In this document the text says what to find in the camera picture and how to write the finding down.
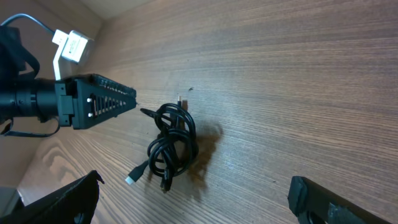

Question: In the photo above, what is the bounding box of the left camera black cable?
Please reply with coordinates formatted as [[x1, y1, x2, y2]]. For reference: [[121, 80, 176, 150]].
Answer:
[[0, 12, 57, 35]]

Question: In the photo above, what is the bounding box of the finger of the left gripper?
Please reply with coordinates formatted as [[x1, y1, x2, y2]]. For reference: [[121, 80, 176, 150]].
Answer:
[[88, 90, 137, 124], [90, 74, 136, 97]]

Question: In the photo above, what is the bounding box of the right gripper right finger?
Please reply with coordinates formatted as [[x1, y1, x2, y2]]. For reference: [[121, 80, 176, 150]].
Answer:
[[287, 176, 388, 224]]

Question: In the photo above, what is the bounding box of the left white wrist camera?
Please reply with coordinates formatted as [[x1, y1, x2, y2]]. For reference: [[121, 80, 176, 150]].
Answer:
[[52, 29, 93, 80]]

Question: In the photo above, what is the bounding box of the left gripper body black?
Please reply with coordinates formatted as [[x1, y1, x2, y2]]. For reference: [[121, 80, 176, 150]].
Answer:
[[55, 76, 93, 129]]

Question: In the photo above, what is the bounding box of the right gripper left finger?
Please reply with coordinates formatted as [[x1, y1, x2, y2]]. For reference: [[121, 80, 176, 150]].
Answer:
[[1, 170, 104, 224]]

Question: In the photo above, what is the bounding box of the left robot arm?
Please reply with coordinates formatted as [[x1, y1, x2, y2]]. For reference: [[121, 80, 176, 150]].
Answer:
[[1, 26, 137, 138]]

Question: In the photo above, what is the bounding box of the black cable bundle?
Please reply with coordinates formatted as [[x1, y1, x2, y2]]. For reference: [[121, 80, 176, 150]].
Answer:
[[124, 95, 200, 194]]

